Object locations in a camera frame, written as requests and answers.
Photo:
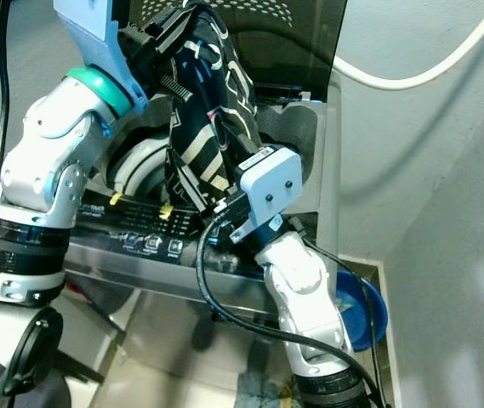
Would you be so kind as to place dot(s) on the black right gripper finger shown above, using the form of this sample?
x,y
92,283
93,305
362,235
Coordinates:
x,y
237,151
195,187

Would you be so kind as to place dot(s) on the black red patterned garment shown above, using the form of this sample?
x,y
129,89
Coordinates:
x,y
203,127

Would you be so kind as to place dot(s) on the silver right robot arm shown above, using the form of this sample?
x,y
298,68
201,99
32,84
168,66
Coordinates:
x,y
310,289

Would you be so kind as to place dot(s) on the grey top-load washing machine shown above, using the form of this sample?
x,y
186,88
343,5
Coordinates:
x,y
165,297

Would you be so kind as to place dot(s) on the dark tinted washer lid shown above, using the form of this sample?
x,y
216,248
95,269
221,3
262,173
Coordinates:
x,y
301,34

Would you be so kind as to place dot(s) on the blue plastic basin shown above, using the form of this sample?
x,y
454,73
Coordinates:
x,y
369,310

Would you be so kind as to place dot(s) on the colourful patterned floor rag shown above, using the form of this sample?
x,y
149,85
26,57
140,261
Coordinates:
x,y
263,395

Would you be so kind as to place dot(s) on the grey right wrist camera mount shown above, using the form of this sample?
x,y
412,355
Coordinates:
x,y
276,183

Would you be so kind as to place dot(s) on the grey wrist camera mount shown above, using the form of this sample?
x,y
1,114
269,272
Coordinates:
x,y
93,34
276,183

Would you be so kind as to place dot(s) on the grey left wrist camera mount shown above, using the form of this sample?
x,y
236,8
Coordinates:
x,y
93,34

